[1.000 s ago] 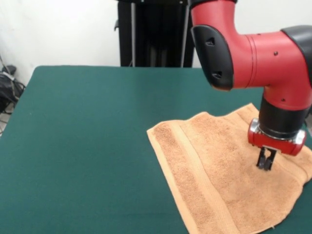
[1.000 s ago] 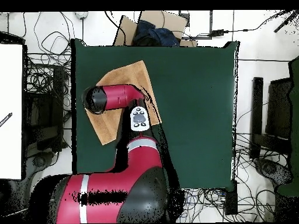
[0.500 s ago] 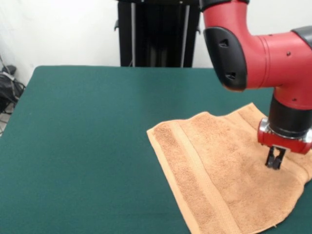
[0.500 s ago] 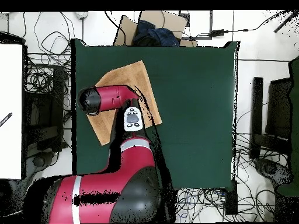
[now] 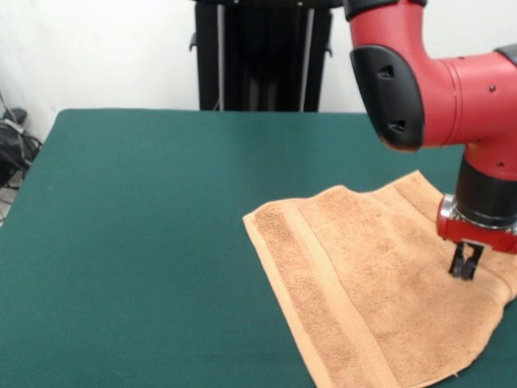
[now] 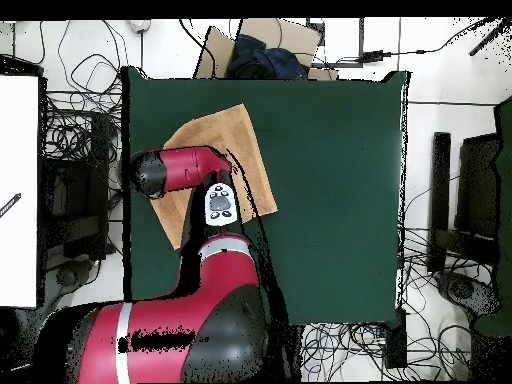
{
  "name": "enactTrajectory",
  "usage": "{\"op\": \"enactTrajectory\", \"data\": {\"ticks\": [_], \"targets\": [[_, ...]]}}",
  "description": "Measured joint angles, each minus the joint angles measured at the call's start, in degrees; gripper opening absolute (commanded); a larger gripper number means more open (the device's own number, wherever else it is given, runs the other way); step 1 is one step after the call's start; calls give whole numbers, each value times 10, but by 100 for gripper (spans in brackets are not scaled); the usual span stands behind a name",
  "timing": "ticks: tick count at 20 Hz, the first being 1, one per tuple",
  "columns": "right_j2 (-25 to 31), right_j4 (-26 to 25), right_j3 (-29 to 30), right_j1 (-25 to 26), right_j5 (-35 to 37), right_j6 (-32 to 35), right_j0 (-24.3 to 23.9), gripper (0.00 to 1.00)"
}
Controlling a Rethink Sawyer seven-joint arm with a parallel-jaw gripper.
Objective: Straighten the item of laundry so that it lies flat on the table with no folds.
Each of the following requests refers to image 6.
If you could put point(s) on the orange terry towel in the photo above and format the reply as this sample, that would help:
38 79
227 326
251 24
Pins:
232 128

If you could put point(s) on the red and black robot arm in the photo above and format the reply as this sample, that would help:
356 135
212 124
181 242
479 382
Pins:
180 320

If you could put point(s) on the dark green table cloth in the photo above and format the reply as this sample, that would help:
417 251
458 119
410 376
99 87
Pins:
320 180

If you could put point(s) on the blue jeans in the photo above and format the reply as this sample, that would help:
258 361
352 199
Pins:
276 60

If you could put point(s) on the brown cardboard box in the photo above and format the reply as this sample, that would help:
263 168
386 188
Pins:
296 38

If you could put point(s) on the black equipment rack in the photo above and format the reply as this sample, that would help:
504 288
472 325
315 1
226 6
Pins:
72 192

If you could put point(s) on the black box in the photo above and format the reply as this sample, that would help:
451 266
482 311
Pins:
396 344

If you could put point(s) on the black power adapter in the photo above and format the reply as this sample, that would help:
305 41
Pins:
374 56

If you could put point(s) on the black stand base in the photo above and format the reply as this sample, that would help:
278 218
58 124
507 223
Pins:
66 276
460 290

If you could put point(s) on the white round device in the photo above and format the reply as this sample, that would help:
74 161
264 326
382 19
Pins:
140 24

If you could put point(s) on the small dark strip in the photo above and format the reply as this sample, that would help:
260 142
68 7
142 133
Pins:
10 204

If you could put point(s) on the white panel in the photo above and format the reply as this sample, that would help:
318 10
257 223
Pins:
20 140

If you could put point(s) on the spare dark green cloth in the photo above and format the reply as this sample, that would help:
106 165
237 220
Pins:
506 180

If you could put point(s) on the black tripod leg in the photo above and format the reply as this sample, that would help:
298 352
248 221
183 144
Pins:
490 38

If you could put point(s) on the black upright post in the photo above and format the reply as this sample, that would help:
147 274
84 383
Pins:
440 180

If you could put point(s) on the thin black metal frame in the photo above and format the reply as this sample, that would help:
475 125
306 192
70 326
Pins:
361 36

